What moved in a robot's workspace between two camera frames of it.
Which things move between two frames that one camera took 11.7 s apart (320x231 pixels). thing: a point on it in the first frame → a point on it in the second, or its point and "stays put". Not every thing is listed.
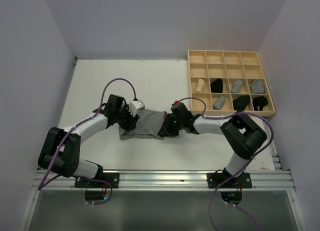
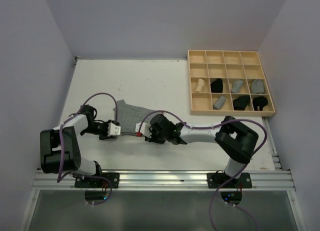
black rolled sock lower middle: [240, 104] stays put
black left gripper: [131, 123] → [105, 136]
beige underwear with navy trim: [200, 85] stays put
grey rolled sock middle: [236, 86] stays put
